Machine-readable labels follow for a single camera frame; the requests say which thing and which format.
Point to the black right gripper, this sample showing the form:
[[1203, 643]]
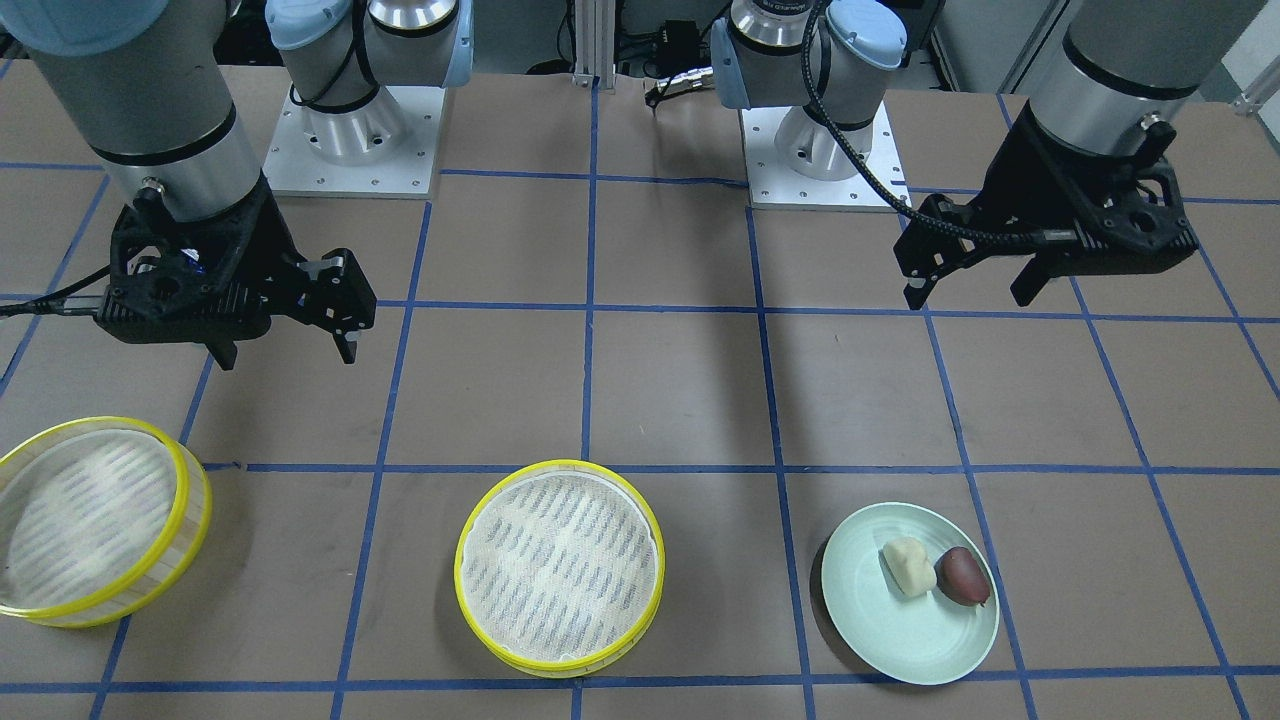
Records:
[[268, 236]]

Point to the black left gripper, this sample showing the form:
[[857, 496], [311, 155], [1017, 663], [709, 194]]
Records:
[[1003, 190]]

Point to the white bun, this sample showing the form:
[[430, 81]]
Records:
[[910, 568]]

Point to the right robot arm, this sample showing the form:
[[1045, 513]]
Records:
[[141, 81]]

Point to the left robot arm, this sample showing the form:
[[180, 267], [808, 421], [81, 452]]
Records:
[[1119, 64]]

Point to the yellow steamer basket centre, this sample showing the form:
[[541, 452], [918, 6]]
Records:
[[560, 568]]

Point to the pale green plate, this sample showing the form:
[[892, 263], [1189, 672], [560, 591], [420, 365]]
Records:
[[925, 640]]

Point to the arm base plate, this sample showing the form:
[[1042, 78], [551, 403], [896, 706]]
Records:
[[388, 148], [794, 164]]

